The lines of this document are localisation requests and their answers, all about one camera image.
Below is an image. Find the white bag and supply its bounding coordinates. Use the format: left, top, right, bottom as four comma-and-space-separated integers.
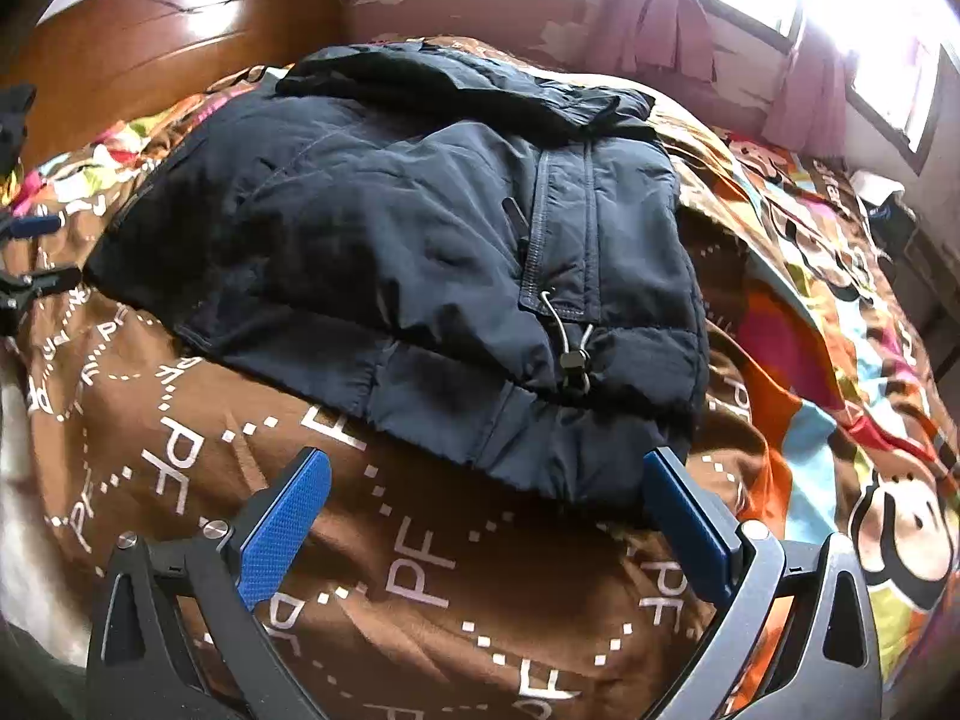
853, 169, 907, 202

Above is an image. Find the dark navy padded jacket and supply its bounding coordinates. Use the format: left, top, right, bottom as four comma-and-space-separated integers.
82, 43, 710, 530

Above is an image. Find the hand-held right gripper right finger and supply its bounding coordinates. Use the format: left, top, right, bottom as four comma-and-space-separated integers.
643, 447, 878, 720

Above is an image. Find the brown printed bed quilt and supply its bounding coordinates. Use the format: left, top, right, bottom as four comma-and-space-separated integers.
0, 30, 960, 720

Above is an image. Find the pink curtain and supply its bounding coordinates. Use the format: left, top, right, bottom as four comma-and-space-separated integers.
765, 34, 856, 155
589, 0, 732, 83

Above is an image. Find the wooden headboard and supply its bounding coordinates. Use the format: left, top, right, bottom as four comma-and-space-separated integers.
0, 0, 342, 173

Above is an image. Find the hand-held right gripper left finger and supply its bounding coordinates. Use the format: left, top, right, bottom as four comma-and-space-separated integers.
86, 448, 332, 720

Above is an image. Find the window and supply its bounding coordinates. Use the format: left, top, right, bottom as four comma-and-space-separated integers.
559, 0, 947, 173

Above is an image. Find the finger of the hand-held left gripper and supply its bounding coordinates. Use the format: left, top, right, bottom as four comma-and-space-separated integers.
0, 264, 82, 338
0, 214, 65, 239

